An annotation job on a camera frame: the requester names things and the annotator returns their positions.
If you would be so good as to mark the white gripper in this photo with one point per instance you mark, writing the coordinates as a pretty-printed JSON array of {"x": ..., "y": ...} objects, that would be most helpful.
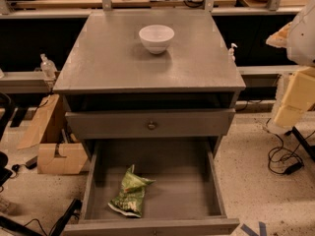
[{"x": 303, "y": 39}]

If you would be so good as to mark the green jalapeno chip bag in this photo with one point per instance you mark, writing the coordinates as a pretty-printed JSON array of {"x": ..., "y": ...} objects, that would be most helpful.
[{"x": 129, "y": 201}]

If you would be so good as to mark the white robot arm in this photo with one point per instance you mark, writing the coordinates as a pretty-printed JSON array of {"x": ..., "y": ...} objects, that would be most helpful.
[{"x": 298, "y": 38}]

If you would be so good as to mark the open grey middle drawer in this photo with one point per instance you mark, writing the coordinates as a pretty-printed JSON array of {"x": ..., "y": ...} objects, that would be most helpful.
[{"x": 184, "y": 200}]

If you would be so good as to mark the closed grey top drawer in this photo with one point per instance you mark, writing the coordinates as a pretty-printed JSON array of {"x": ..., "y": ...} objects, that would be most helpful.
[{"x": 150, "y": 123}]

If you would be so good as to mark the black chair base leg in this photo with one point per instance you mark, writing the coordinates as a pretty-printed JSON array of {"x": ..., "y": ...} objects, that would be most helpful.
[{"x": 307, "y": 147}]

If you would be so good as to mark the white pump bottle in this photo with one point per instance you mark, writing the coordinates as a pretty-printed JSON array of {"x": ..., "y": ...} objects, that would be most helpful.
[{"x": 231, "y": 51}]

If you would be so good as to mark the white ceramic bowl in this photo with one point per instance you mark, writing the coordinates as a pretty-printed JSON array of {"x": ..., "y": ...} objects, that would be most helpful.
[{"x": 156, "y": 38}]

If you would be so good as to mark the grey wooden cabinet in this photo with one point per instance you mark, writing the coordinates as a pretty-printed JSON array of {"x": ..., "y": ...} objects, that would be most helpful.
[{"x": 109, "y": 69}]

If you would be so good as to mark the brown cardboard box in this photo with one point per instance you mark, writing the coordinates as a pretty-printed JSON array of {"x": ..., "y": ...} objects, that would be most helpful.
[{"x": 47, "y": 132}]

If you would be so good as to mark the black bar on floor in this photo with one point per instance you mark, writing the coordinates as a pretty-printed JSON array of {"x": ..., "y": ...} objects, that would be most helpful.
[{"x": 59, "y": 226}]

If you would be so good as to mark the clear sanitizer bottle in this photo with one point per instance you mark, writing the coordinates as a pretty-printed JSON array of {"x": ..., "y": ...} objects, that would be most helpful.
[{"x": 47, "y": 67}]

